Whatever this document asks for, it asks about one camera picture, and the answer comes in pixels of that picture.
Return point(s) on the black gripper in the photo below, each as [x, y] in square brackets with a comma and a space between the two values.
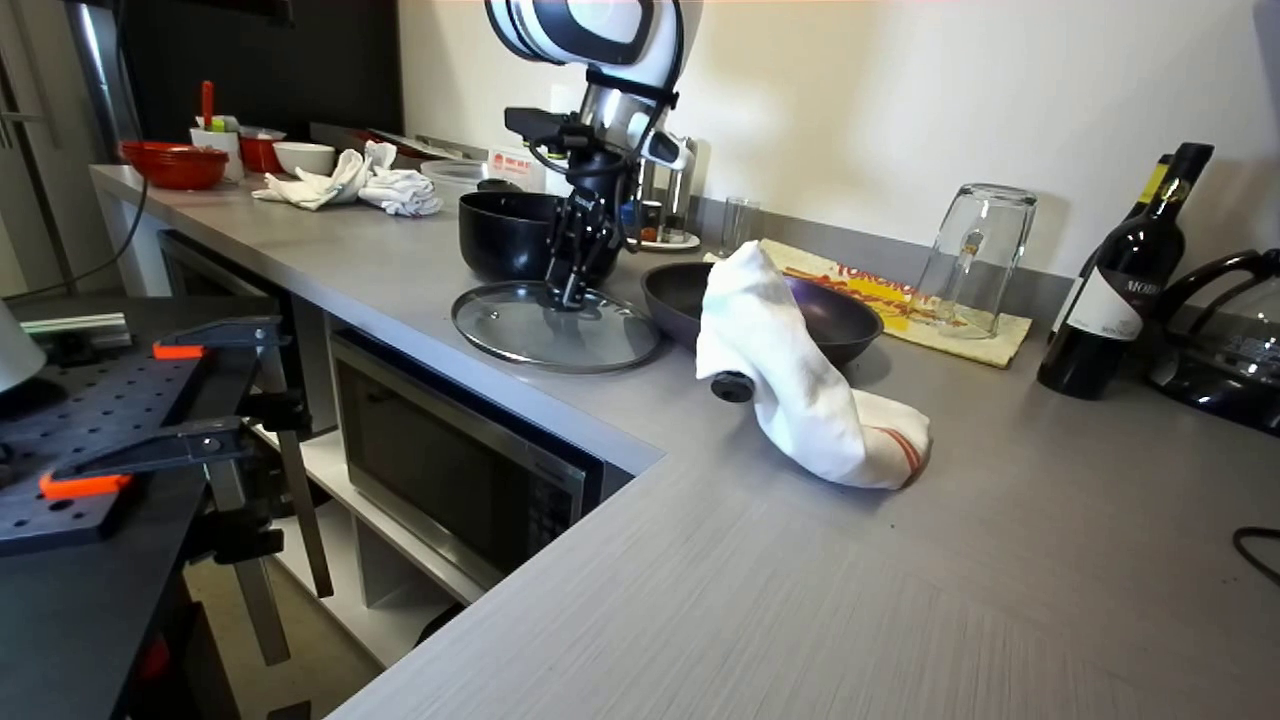
[603, 180]

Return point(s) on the glass pot lid black knob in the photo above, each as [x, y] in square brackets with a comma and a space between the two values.
[504, 337]

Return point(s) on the black cooking pot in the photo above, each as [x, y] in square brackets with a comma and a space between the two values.
[503, 243]

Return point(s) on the white round tray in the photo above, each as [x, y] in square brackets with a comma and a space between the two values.
[670, 243]

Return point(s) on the tall steel thermos flask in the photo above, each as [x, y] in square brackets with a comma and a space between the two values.
[667, 180]

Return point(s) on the crumpled white cloth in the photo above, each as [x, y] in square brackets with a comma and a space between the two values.
[352, 186]

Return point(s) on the built-in black microwave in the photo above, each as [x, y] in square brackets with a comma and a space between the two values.
[440, 465]

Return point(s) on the white dish cloth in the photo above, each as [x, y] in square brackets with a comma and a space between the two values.
[800, 387]

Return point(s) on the black frying pan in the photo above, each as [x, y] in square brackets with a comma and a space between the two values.
[837, 324]

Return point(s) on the white bowl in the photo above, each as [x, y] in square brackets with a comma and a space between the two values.
[305, 159]

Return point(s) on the small red bowl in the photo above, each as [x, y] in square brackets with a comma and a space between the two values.
[260, 148]

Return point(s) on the white cup with utensils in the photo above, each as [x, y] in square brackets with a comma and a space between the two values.
[215, 145]

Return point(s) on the clear upturned glass jar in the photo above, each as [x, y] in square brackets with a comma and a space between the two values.
[980, 262]

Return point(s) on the yellow cutting board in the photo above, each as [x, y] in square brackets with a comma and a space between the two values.
[988, 340]

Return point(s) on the large red bowl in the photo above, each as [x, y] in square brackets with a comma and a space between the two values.
[174, 166]

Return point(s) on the steel vertical pipe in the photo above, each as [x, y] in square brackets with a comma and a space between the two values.
[107, 73]

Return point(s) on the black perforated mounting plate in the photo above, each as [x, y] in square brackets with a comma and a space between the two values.
[94, 426]

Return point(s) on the dark wine bottle white label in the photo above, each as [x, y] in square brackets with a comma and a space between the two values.
[1112, 300]

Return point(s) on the grey rounded cover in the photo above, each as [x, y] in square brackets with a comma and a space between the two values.
[16, 350]

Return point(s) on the black workbench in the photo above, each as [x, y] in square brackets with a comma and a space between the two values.
[80, 612]

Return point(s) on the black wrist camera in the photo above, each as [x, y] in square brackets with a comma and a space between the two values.
[543, 124]

